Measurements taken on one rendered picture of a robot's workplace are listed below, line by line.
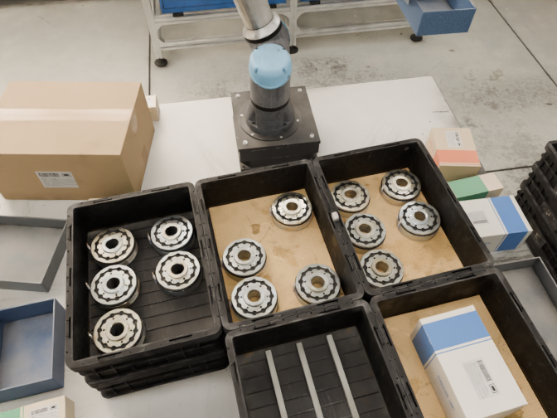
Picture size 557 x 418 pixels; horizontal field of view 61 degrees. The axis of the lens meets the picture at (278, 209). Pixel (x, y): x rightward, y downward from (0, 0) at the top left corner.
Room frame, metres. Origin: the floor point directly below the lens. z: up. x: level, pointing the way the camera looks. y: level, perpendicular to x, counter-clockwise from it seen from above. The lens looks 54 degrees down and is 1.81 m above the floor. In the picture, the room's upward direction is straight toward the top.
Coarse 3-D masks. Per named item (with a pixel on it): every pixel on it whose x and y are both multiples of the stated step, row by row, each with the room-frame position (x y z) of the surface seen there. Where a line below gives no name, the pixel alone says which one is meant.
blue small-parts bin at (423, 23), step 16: (400, 0) 1.28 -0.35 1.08; (416, 0) 1.19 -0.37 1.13; (432, 0) 1.31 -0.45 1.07; (448, 0) 1.30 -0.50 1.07; (464, 0) 1.22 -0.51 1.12; (416, 16) 1.16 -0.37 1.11; (432, 16) 1.14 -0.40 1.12; (448, 16) 1.15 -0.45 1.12; (464, 16) 1.15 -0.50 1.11; (416, 32) 1.14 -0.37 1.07; (432, 32) 1.14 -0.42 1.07; (448, 32) 1.15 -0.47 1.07
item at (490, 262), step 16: (384, 144) 0.86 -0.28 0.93; (400, 144) 0.86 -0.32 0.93; (320, 160) 0.80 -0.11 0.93; (432, 160) 0.80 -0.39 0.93; (320, 176) 0.75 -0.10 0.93; (448, 192) 0.70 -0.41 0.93; (336, 208) 0.65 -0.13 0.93; (480, 240) 0.57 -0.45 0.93; (352, 256) 0.52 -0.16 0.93; (448, 272) 0.48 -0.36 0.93; (464, 272) 0.48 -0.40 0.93; (368, 288) 0.45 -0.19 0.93; (384, 288) 0.45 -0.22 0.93; (400, 288) 0.45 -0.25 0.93
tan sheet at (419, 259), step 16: (368, 176) 0.84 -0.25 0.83; (368, 208) 0.73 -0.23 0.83; (384, 208) 0.73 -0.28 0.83; (384, 224) 0.68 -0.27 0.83; (400, 240) 0.63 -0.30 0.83; (432, 240) 0.63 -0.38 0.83; (400, 256) 0.58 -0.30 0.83; (416, 256) 0.58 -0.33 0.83; (432, 256) 0.58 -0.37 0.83; (448, 256) 0.58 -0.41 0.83; (416, 272) 0.54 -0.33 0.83; (432, 272) 0.54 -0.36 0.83
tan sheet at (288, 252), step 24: (216, 216) 0.70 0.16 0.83; (240, 216) 0.70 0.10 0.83; (264, 216) 0.70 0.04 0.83; (312, 216) 0.70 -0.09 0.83; (216, 240) 0.63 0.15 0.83; (264, 240) 0.63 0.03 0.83; (288, 240) 0.63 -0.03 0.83; (312, 240) 0.63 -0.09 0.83; (288, 264) 0.56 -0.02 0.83; (288, 288) 0.50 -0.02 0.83
